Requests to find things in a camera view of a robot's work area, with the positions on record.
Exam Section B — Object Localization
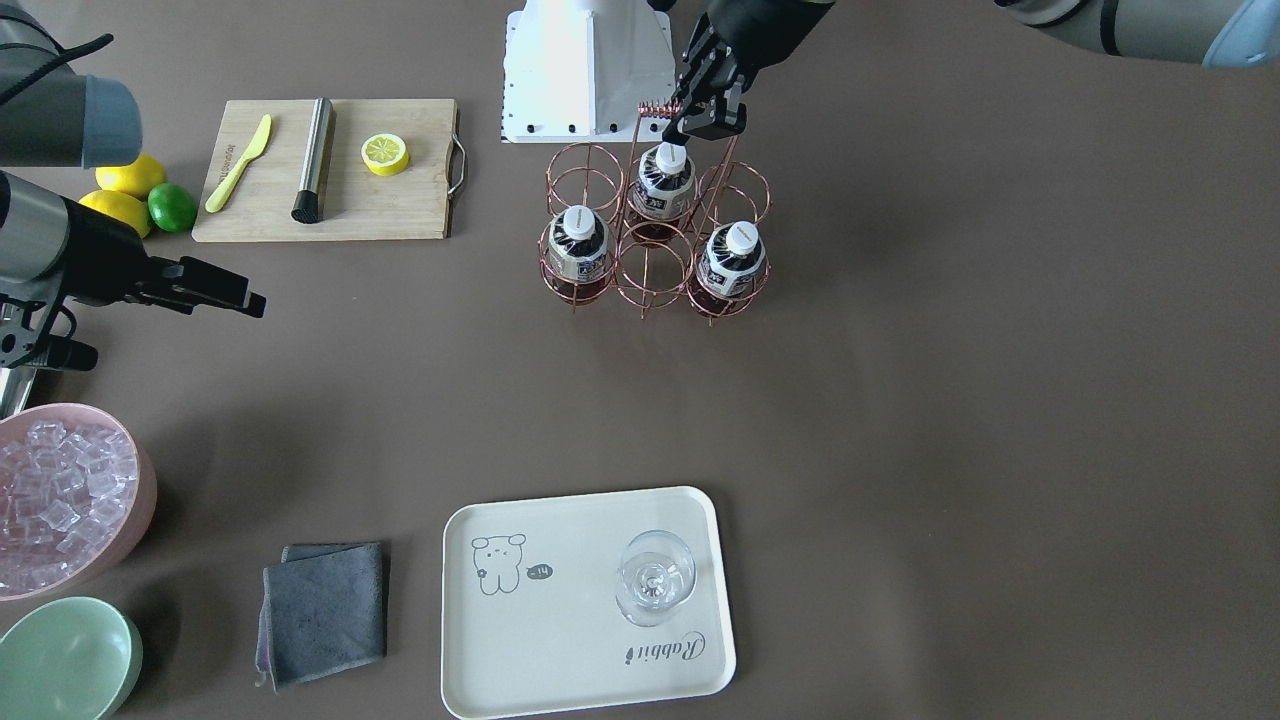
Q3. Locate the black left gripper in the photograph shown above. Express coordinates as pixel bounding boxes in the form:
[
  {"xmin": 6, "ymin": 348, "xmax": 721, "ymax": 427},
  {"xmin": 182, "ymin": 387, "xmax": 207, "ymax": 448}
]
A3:
[{"xmin": 660, "ymin": 1, "xmax": 833, "ymax": 147}]

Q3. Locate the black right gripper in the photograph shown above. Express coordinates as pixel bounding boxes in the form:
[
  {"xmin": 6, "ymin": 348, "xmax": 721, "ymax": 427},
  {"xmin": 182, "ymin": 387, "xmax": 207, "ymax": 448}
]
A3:
[{"xmin": 61, "ymin": 199, "xmax": 266, "ymax": 318}]

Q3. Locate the copper wire bottle basket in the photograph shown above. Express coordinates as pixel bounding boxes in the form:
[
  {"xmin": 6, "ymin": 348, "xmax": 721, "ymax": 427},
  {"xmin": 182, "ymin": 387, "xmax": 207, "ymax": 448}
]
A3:
[{"xmin": 538, "ymin": 138, "xmax": 773, "ymax": 324}]

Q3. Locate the tea bottle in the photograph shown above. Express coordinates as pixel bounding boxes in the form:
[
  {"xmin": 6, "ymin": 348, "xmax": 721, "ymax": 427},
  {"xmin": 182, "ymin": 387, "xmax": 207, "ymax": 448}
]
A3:
[
  {"xmin": 543, "ymin": 204, "xmax": 612, "ymax": 305},
  {"xmin": 628, "ymin": 142, "xmax": 695, "ymax": 243}
]

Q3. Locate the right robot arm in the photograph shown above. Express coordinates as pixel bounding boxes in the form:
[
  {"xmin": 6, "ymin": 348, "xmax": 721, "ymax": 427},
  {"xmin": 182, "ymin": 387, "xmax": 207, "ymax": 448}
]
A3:
[{"xmin": 1, "ymin": 1, "xmax": 266, "ymax": 372}]

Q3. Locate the tea bottle edge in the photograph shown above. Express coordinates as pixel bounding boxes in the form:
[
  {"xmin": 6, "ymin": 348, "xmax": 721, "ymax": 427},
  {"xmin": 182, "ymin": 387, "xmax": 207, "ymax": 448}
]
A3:
[{"xmin": 687, "ymin": 220, "xmax": 767, "ymax": 318}]

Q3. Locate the green lime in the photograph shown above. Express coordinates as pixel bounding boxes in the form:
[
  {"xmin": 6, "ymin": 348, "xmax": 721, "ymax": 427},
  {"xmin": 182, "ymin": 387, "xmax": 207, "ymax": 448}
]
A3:
[{"xmin": 146, "ymin": 182, "xmax": 198, "ymax": 233}]

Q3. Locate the yellow plastic knife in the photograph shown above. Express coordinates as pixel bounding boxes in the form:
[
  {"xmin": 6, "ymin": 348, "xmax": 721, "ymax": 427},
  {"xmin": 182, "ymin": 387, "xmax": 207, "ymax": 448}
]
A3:
[{"xmin": 204, "ymin": 114, "xmax": 274, "ymax": 214}]

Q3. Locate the lower whole lemon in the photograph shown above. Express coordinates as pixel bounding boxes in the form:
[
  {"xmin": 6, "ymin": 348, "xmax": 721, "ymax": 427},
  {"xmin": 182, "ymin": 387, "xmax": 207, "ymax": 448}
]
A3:
[{"xmin": 79, "ymin": 190, "xmax": 154, "ymax": 240}]

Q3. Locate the whole lemon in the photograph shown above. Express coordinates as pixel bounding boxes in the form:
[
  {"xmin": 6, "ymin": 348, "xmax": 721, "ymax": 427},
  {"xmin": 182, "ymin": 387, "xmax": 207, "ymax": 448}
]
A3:
[
  {"xmin": 93, "ymin": 152, "xmax": 168, "ymax": 200},
  {"xmin": 79, "ymin": 190, "xmax": 154, "ymax": 240}
]

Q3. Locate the upper whole lemon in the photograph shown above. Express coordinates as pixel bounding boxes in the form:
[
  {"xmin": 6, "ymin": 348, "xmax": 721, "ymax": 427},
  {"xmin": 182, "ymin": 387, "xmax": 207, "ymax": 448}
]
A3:
[{"xmin": 93, "ymin": 152, "xmax": 168, "ymax": 200}]

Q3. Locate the steel muddler black tip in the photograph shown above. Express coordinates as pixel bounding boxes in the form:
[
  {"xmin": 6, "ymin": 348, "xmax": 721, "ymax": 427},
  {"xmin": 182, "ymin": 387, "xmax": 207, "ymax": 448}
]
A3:
[{"xmin": 291, "ymin": 97, "xmax": 334, "ymax": 224}]

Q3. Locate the bamboo cutting board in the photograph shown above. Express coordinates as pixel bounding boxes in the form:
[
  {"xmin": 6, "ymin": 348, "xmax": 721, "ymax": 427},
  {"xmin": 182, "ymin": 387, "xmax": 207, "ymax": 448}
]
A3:
[{"xmin": 192, "ymin": 97, "xmax": 465, "ymax": 243}]

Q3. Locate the steel ice scoop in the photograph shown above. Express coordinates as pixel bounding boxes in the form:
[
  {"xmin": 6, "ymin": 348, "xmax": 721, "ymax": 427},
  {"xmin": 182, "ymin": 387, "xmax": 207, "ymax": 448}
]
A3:
[{"xmin": 1, "ymin": 365, "xmax": 37, "ymax": 419}]

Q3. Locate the half lemon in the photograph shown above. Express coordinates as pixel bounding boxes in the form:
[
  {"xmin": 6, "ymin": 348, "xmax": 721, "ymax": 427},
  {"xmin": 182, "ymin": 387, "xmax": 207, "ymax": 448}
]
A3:
[{"xmin": 360, "ymin": 133, "xmax": 411, "ymax": 177}]

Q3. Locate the pink bowl of ice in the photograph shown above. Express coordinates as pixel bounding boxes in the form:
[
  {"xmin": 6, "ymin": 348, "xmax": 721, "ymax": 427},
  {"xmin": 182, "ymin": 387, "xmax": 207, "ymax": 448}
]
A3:
[{"xmin": 1, "ymin": 404, "xmax": 157, "ymax": 602}]

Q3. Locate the grey folded cloth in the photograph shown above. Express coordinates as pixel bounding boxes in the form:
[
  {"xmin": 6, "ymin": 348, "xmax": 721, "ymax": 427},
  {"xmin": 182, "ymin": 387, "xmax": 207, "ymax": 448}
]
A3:
[{"xmin": 255, "ymin": 541, "xmax": 389, "ymax": 693}]

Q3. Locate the green bowl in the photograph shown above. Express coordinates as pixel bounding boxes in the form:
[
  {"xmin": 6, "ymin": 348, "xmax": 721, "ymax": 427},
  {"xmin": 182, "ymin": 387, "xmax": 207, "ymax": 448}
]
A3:
[{"xmin": 1, "ymin": 596, "xmax": 143, "ymax": 719}]

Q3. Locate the clear wine glass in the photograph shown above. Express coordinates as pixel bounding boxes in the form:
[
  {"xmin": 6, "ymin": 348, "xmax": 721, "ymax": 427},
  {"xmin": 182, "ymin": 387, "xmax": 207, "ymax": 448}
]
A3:
[{"xmin": 613, "ymin": 529, "xmax": 698, "ymax": 628}]

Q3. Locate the cream serving tray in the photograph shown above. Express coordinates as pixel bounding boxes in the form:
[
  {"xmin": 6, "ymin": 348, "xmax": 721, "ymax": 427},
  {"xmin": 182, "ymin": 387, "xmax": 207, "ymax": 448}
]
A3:
[{"xmin": 440, "ymin": 486, "xmax": 737, "ymax": 719}]

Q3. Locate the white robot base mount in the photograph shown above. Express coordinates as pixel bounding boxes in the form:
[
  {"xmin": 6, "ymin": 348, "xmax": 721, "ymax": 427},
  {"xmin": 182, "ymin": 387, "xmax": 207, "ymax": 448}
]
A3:
[{"xmin": 500, "ymin": 1, "xmax": 676, "ymax": 145}]

